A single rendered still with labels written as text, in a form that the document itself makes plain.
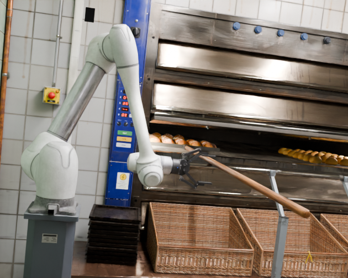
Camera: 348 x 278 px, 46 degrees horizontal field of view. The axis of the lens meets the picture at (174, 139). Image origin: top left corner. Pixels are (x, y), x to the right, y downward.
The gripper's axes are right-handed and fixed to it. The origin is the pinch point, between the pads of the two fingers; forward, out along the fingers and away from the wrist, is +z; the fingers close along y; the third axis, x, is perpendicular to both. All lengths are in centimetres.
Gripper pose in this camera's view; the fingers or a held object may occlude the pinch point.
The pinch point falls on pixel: (210, 169)
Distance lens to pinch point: 206.9
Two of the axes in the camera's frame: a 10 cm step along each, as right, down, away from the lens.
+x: 1.9, 0.9, -9.8
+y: -1.2, 9.9, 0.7
